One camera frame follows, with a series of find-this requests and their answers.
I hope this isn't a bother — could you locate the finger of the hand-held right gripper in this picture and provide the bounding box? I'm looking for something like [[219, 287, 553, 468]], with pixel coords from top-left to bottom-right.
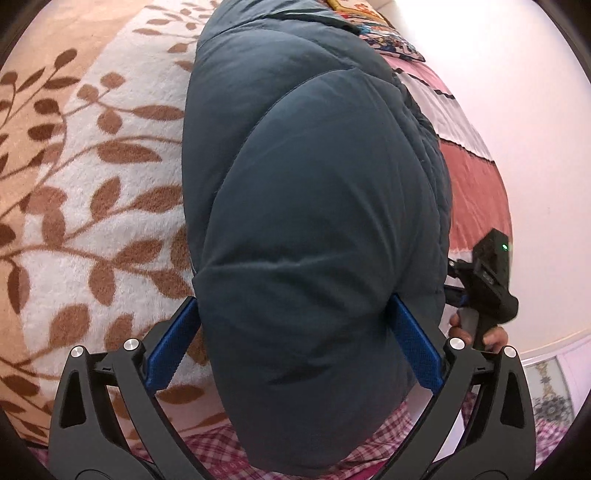
[[443, 258, 469, 306]]

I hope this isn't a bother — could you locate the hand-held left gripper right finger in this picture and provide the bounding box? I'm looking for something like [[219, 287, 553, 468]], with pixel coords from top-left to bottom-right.
[[390, 294, 539, 480]]

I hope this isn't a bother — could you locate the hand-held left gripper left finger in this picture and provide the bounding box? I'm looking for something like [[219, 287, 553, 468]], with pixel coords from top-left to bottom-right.
[[46, 295, 219, 480]]

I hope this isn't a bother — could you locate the dark teal puffer jacket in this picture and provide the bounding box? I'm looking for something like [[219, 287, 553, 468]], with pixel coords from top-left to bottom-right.
[[182, 0, 456, 479]]

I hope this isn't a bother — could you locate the person's right hand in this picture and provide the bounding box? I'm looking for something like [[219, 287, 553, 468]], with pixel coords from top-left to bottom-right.
[[448, 308, 509, 355]]

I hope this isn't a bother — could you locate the pink red patchwork blanket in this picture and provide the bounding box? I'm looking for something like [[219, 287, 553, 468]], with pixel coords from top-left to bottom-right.
[[382, 50, 514, 280]]

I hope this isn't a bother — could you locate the person's plaid clothing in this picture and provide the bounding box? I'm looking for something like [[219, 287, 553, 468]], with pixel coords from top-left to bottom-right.
[[122, 399, 575, 480]]

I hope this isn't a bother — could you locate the leaf print beige blanket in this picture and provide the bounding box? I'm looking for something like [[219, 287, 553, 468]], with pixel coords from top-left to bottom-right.
[[0, 0, 243, 455]]

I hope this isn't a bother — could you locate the colourful printed pillow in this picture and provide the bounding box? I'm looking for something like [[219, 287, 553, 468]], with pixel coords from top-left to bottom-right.
[[358, 18, 426, 64]]

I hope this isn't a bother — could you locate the yellow printed pillow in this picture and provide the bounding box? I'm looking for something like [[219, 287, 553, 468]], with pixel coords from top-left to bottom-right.
[[325, 0, 394, 29]]

